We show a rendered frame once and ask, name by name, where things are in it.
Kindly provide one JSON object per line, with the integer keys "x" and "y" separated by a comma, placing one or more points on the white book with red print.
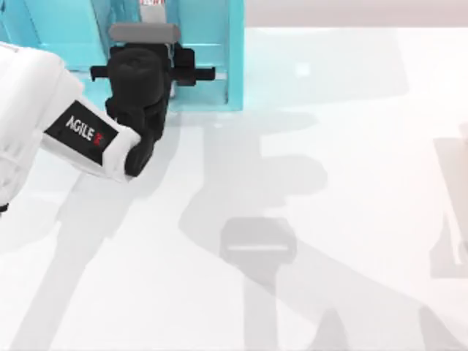
{"x": 153, "y": 14}

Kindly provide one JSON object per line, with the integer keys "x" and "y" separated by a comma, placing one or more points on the light blue rack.
{"x": 212, "y": 36}

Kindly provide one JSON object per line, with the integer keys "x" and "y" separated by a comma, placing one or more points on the pale grey rounded box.
{"x": 144, "y": 33}

